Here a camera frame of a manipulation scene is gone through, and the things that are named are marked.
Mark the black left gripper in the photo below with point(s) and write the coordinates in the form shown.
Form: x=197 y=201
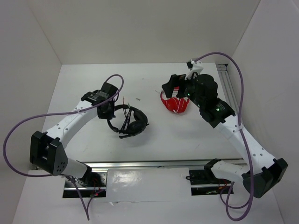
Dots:
x=109 y=115

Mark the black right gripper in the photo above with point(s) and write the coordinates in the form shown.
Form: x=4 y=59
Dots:
x=175 y=80

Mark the black headset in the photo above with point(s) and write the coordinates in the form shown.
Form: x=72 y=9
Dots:
x=135 y=122

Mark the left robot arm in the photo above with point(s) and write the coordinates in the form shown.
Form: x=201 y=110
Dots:
x=47 y=149

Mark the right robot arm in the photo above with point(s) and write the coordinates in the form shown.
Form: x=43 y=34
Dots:
x=262 y=171

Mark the red headphones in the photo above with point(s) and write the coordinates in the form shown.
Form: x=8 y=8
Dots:
x=174 y=104

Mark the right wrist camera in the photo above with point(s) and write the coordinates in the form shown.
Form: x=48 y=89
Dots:
x=195 y=67

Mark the aluminium right side rail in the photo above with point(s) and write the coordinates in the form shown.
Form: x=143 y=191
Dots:
x=227 y=86

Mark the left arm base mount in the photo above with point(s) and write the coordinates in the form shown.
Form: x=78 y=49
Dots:
x=95 y=188

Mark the aluminium front table rail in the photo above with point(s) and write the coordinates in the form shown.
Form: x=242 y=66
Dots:
x=192 y=164

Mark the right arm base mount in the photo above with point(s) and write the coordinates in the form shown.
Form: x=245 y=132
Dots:
x=203 y=185

